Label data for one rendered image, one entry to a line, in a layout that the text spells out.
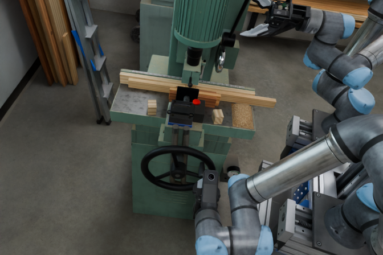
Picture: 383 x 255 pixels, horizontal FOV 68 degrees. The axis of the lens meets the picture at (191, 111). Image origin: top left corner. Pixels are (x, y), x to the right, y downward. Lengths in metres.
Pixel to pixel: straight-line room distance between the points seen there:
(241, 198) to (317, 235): 0.40
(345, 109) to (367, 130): 0.73
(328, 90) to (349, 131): 0.73
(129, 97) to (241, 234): 0.73
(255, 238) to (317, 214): 0.45
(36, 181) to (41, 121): 0.53
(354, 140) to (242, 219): 0.34
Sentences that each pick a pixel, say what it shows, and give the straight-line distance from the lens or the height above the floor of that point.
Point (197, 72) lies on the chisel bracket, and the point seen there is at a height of 1.07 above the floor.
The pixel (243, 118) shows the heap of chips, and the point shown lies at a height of 0.93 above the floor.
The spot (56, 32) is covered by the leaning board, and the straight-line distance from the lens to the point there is 2.45.
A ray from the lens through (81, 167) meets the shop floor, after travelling 2.13.
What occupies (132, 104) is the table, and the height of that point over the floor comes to 0.90.
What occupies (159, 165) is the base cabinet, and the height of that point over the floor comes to 0.57.
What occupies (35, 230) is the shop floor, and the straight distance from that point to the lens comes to 1.98.
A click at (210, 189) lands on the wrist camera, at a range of 0.89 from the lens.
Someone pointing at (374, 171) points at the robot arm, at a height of 1.34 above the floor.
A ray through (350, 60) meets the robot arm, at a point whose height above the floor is 1.29.
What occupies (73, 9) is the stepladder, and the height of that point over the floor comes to 0.93.
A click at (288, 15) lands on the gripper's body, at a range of 0.95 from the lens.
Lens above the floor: 1.75
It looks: 45 degrees down
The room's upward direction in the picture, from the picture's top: 11 degrees clockwise
